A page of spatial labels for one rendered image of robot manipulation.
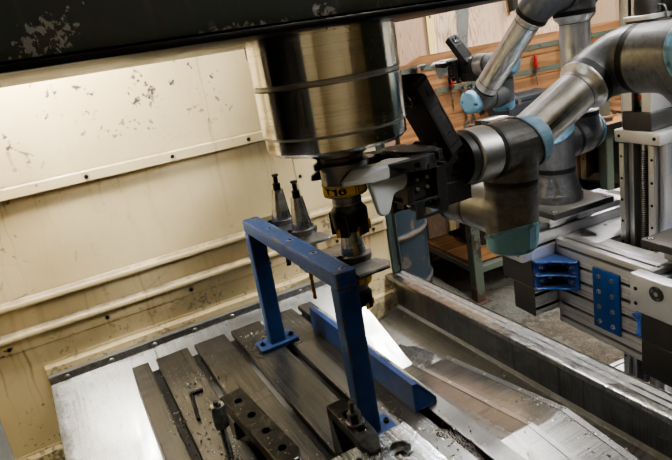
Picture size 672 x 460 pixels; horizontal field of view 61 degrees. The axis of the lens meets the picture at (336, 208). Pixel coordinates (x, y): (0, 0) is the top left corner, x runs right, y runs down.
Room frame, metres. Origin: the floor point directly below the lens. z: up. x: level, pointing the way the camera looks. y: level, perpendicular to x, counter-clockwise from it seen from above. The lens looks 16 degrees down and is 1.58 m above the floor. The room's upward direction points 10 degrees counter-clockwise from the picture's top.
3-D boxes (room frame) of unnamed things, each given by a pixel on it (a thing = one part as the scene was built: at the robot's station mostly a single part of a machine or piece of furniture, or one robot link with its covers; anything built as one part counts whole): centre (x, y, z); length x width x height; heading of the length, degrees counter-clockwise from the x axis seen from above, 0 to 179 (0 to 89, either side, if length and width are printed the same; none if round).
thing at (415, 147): (0.70, -0.12, 1.41); 0.12 x 0.08 x 0.09; 122
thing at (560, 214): (1.62, -0.67, 1.01); 0.36 x 0.22 x 0.06; 110
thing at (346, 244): (0.95, -0.02, 1.26); 0.04 x 0.04 x 0.07
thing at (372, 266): (0.90, -0.04, 1.21); 0.07 x 0.05 x 0.01; 116
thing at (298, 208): (1.14, 0.08, 1.26); 0.04 x 0.04 x 0.07
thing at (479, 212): (0.79, -0.24, 1.31); 0.11 x 0.08 x 0.11; 22
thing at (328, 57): (0.63, -0.01, 1.54); 0.16 x 0.16 x 0.12
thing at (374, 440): (0.77, 0.03, 0.97); 0.13 x 0.03 x 0.15; 26
